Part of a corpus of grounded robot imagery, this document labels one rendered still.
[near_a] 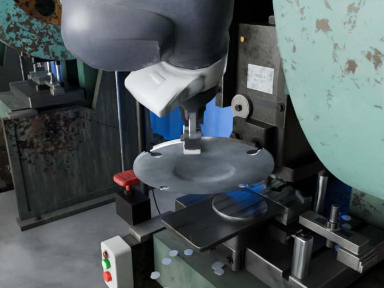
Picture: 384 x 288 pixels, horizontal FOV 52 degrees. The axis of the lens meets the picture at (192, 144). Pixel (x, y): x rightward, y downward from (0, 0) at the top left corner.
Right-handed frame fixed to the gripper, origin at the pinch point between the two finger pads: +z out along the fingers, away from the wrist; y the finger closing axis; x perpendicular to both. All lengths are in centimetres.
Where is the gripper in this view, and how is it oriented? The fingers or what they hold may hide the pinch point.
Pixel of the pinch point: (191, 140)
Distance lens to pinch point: 69.3
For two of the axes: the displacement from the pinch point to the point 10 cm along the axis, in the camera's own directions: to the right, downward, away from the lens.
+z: 0.0, 4.5, 9.0
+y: -0.1, -8.9, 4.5
